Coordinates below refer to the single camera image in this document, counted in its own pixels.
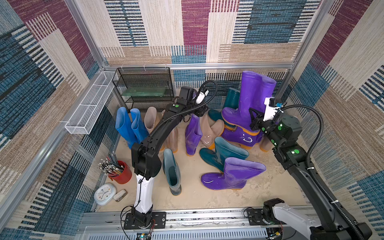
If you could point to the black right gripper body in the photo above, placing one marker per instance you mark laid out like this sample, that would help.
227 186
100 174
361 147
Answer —
257 121

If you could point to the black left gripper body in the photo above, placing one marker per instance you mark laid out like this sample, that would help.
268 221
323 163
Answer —
199 111

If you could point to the beige rain boot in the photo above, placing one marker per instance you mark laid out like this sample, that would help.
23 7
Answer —
210 132
171 141
151 119

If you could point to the purple rain boot front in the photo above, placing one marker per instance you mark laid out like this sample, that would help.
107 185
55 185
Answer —
235 174

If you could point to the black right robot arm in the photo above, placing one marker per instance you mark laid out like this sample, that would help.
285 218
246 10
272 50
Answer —
334 221

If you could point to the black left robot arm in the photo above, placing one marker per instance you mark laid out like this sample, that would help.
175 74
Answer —
145 155

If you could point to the green tray on rack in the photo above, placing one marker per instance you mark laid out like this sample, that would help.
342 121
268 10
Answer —
144 92

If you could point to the red pen holder cup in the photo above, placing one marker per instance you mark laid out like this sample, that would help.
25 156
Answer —
115 169

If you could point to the white stapler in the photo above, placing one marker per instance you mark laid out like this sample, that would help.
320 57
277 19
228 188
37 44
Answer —
120 195

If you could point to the white round clock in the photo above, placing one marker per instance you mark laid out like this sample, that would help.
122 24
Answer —
104 194

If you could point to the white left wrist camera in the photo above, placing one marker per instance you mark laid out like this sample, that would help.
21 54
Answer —
201 97

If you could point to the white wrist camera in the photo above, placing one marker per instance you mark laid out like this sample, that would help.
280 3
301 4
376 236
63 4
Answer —
201 97
273 106

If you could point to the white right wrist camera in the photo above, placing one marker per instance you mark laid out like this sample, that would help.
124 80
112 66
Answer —
273 106

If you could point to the black wire mesh shelf rack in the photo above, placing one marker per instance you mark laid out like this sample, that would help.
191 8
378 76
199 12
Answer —
144 77

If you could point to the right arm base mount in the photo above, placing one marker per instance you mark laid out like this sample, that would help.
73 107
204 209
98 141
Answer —
270 214

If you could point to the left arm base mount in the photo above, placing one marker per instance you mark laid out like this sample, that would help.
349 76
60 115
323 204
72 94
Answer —
138 220

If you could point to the white wire mesh basket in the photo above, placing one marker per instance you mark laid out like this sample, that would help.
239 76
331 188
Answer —
86 114

